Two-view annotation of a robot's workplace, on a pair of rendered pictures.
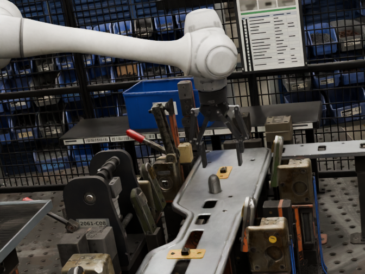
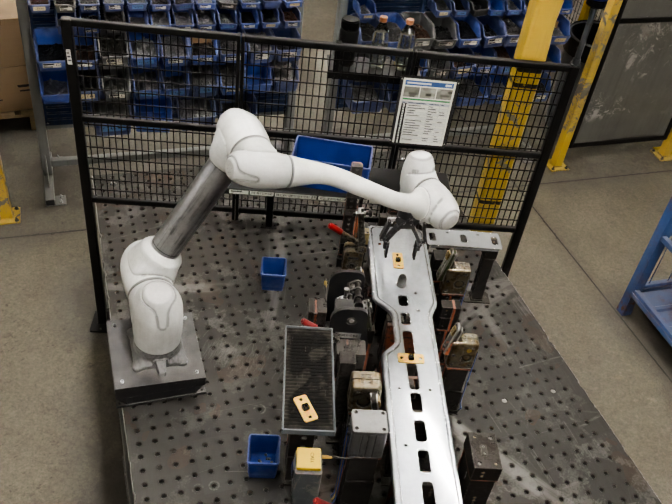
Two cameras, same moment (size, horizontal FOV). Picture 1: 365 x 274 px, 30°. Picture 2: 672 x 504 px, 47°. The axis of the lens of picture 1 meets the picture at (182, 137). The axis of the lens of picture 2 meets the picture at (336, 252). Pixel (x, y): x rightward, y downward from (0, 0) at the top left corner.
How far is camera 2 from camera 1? 1.44 m
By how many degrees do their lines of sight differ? 30
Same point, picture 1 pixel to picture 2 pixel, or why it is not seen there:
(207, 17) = (429, 164)
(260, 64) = (406, 139)
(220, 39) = (452, 204)
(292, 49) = (436, 132)
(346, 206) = not seen: hidden behind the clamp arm
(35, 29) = (302, 170)
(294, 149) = (443, 237)
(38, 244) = (198, 276)
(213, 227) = (418, 329)
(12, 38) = (285, 179)
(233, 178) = (408, 268)
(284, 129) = not seen: hidden behind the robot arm
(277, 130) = not seen: hidden behind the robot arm
